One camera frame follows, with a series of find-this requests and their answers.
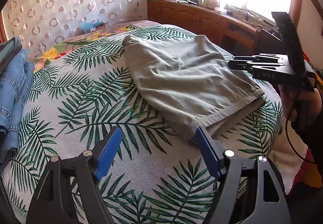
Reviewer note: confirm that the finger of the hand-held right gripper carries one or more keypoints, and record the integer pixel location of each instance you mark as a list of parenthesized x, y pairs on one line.
[(262, 58), (244, 65)]

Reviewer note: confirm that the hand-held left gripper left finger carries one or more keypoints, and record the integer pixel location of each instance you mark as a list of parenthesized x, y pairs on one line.
[(108, 153)]

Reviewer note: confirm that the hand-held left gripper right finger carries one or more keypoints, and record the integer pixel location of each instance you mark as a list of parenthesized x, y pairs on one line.
[(208, 153)]

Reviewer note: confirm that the khaki pants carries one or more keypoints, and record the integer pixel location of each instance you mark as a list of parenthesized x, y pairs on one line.
[(181, 75)]

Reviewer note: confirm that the folded grey-blue pants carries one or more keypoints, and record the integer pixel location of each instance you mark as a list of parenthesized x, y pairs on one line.
[(10, 47)]

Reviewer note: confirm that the person's right hand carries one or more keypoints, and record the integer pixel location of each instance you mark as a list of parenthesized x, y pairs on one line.
[(290, 103)]

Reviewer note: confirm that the leaf-print bedspread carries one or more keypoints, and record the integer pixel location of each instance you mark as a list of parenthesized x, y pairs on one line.
[(101, 113)]

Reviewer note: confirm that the white tissue box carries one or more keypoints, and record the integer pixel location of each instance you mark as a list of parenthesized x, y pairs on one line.
[(220, 10)]

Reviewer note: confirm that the long wooden cabinet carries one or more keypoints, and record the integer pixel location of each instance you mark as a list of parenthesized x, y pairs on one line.
[(189, 17)]

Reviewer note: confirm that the folded blue jeans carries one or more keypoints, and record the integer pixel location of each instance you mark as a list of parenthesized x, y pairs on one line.
[(17, 87)]

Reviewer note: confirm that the floral blanket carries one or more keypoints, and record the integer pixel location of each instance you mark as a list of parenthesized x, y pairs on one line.
[(58, 51)]

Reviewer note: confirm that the small box with blue bag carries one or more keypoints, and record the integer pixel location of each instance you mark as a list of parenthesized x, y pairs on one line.
[(90, 26)]

